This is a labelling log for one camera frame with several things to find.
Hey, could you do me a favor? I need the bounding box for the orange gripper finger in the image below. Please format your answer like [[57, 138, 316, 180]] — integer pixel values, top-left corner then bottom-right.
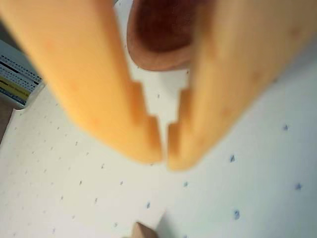
[[0, 0, 164, 165], [166, 0, 317, 172]]

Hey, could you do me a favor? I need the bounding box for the wooden clothespin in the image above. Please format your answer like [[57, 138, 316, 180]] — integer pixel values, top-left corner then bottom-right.
[[131, 221, 159, 238]]

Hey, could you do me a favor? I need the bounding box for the brown wooden bowl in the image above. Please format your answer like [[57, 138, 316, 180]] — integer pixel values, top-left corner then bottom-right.
[[126, 0, 196, 72]]

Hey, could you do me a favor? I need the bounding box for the white box with yellow label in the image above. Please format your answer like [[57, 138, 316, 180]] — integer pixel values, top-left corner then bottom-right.
[[0, 39, 45, 110]]

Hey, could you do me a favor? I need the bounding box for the white dotted paper mat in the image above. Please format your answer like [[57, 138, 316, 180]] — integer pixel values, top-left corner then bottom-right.
[[0, 0, 317, 238]]

